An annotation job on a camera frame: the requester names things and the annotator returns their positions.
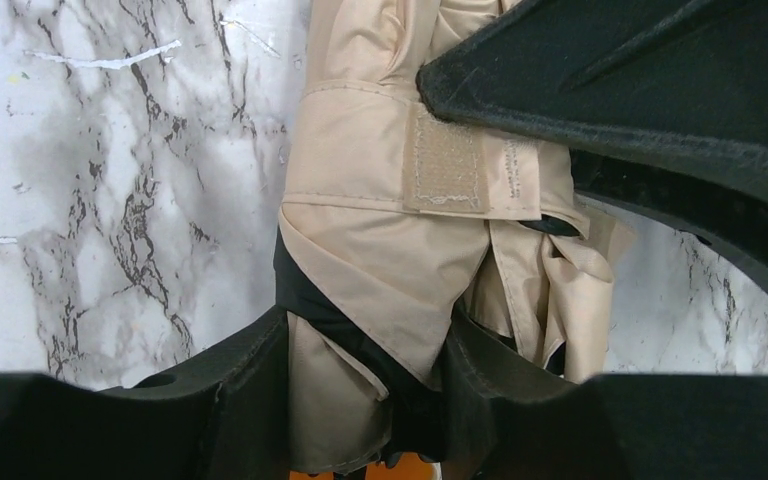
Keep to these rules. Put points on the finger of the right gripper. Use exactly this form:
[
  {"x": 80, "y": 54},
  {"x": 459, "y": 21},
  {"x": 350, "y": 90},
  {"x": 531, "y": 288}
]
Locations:
[
  {"x": 679, "y": 85},
  {"x": 730, "y": 223}
]

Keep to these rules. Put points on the beige folding umbrella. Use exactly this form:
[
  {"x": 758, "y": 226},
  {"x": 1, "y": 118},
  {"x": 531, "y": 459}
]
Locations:
[{"x": 391, "y": 218}]

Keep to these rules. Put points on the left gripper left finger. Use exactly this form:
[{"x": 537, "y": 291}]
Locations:
[{"x": 221, "y": 414}]

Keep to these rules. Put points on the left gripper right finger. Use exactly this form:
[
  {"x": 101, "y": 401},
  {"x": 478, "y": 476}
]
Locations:
[{"x": 509, "y": 419}]

